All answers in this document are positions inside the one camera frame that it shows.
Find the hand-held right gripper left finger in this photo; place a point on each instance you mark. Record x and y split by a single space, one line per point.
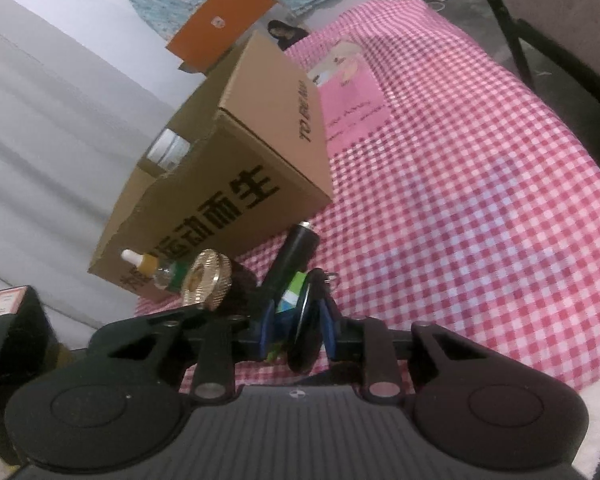
265 332

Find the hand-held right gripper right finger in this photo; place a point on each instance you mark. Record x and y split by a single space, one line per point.
330 322

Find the black oval case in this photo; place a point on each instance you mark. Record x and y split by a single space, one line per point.
305 320

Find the green lip balm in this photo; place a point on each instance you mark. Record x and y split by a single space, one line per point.
292 292

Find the black lipstick tube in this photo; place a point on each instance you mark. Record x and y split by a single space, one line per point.
295 255

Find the gold lid cream jar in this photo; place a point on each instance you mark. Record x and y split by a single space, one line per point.
205 277

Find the green dropper bottle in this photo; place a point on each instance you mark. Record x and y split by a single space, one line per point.
167 275

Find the brown cardboard box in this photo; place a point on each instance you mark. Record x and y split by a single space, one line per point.
280 125

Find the white supplement bottle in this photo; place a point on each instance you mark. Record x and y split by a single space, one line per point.
167 150

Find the pink checked tablecloth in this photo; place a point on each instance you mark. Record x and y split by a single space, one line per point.
480 185

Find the pink paper sheet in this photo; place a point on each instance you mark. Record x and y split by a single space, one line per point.
352 105

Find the black box with red label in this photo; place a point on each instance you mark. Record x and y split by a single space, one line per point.
15 350

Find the white curtain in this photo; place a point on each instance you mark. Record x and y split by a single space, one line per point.
55 135

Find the orange box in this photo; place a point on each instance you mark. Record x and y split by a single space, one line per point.
220 20

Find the black tripod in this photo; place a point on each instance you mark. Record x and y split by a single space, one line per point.
515 35

